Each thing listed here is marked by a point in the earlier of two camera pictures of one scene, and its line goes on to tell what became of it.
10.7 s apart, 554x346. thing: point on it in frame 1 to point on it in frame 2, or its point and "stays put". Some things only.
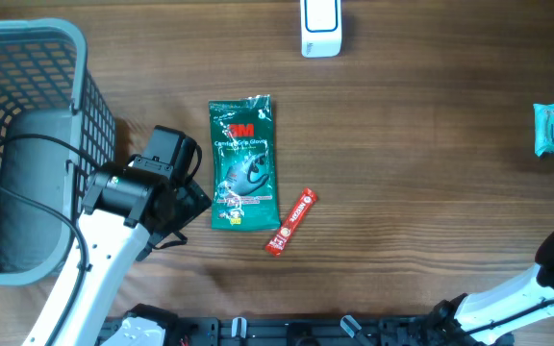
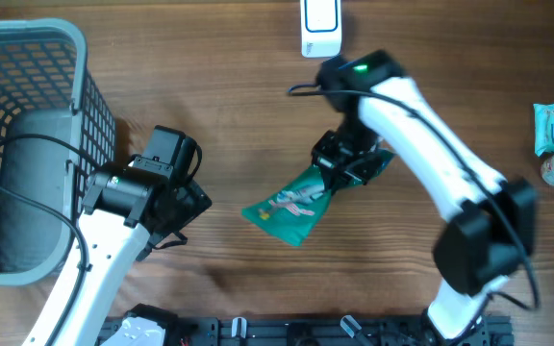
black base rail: x=322 y=331 stays put
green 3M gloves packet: x=244 y=186 to x=289 y=211
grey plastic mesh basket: x=39 y=124 stays put
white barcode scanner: x=320 y=28 stays put
